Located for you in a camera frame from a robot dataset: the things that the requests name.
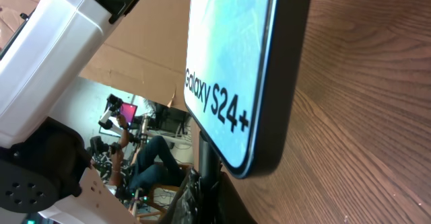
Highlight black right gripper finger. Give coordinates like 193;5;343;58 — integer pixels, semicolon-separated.
158;167;222;224

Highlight blue-screen smartphone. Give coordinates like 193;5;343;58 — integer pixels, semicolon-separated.
184;0;310;179

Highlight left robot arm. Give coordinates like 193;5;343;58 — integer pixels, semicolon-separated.
1;0;139;223

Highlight wooden background chair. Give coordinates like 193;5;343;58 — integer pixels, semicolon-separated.
129;184;183;223

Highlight person in background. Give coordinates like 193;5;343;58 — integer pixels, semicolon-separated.
90;114;189;201

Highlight pink monitor screen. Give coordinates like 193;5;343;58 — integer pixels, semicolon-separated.
119;102;137;124

